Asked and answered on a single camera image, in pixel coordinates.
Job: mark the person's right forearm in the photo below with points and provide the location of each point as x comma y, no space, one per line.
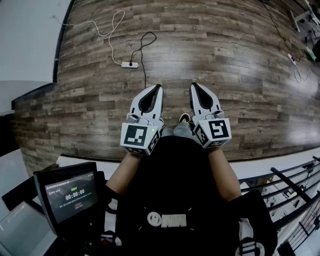
222,172

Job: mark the person's leg grey jeans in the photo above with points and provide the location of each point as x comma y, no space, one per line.
167,131
182,130

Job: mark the grey metal desk frame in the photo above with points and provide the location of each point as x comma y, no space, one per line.
295,21

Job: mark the person's right black yellow shoe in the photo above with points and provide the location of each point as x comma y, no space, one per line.
184,117

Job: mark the person's black clothed torso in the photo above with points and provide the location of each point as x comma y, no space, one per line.
175,175

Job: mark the white power strip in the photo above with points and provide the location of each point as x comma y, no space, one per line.
130,65
291,58

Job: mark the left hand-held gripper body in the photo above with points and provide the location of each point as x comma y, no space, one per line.
133,136

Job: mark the person's left leg grey jeans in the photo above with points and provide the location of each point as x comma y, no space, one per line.
167,131

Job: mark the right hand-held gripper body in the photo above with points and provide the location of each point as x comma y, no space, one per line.
220,130

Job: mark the black timer monitor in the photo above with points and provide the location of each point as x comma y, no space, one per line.
72,195

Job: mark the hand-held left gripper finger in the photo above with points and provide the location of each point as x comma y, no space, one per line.
158,110
135,106

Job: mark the black metal railing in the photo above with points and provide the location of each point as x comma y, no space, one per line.
290,183

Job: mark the person's right leg grey jeans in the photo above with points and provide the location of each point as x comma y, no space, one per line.
182,130

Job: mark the person's left forearm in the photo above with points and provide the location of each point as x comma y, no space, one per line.
122,170

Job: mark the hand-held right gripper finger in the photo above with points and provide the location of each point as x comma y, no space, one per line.
194,107
215,105

